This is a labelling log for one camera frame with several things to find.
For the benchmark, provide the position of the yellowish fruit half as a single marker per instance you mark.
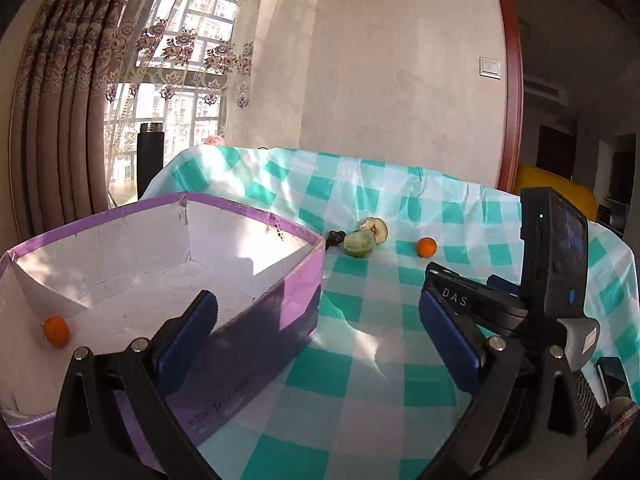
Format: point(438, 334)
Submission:
point(378, 227)

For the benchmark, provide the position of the black thermos bottle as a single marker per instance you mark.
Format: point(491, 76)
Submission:
point(149, 155)

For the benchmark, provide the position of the green fruit half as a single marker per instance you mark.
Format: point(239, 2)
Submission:
point(359, 244)

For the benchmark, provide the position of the window with grille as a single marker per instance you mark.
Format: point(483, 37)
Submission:
point(200, 5)

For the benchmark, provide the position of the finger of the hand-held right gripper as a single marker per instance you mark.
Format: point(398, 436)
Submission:
point(457, 290)
point(502, 285)

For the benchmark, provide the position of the dark brown dried fruit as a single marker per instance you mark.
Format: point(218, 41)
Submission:
point(336, 236)

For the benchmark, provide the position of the yellow chair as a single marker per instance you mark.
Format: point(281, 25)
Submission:
point(550, 185)

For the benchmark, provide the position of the wooden door frame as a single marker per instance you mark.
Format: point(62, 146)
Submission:
point(512, 85)

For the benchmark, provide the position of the pink knitted object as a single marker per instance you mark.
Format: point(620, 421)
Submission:
point(214, 140)

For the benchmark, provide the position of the orange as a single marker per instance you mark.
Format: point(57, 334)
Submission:
point(56, 331)
point(427, 247)

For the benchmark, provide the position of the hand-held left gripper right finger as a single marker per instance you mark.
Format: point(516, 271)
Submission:
point(450, 345)

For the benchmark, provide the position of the brown patterned curtain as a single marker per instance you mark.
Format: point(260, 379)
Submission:
point(50, 110)

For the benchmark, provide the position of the white light switch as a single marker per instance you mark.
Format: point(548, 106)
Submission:
point(490, 67)

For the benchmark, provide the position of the green checkered tablecloth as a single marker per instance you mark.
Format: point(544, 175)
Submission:
point(350, 185)

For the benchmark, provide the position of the purple cardboard box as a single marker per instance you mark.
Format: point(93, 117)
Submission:
point(150, 270)

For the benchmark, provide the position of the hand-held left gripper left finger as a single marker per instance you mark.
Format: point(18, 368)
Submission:
point(186, 345)

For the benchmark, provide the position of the sheer floral curtain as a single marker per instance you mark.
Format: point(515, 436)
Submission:
point(210, 55)

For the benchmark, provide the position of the ceiling air vent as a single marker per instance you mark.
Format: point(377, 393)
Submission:
point(542, 91)

